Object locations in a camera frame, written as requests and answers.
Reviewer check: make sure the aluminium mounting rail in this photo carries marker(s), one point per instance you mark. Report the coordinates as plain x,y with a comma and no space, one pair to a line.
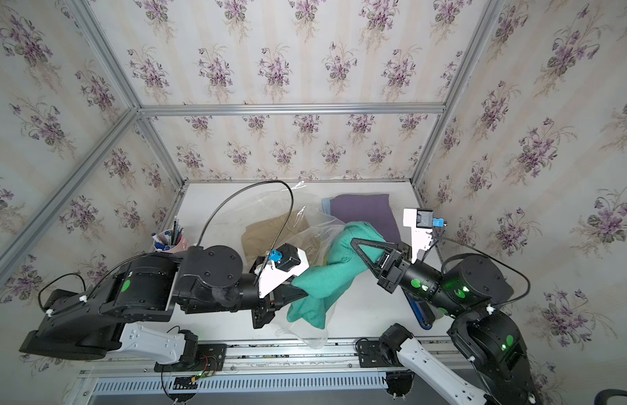
245,357

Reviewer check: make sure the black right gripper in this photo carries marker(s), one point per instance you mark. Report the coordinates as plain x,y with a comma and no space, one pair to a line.
392,272

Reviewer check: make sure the beige garment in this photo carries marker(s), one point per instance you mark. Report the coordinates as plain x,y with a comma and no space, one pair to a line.
299,232

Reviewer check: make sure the purple garment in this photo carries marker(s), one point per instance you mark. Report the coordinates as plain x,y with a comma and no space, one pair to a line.
371,208

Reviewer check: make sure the green garment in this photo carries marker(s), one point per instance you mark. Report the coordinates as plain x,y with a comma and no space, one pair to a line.
326,284

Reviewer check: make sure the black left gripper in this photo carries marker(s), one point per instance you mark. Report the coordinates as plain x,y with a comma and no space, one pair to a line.
274,299

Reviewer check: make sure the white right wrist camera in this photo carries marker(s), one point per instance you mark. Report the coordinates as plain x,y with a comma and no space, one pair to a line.
422,223

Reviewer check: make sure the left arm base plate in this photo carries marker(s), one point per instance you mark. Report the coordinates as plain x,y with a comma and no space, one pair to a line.
208,358

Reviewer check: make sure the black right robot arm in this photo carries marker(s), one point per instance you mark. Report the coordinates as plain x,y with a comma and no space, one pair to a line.
472,294

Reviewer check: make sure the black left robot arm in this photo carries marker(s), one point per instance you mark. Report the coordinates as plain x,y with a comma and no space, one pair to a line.
110,317

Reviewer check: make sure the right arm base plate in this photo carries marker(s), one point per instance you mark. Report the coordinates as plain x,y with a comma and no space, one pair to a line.
370,354

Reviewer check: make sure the pink pen cup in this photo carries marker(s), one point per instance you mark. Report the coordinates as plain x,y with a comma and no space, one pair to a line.
171,240

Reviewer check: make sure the light blue garment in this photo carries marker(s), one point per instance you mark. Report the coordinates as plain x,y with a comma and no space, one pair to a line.
326,206

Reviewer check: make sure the white slotted cable duct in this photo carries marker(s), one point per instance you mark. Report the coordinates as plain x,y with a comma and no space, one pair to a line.
278,383

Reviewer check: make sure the clear plastic vacuum bag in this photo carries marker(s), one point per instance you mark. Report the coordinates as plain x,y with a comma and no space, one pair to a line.
253,221

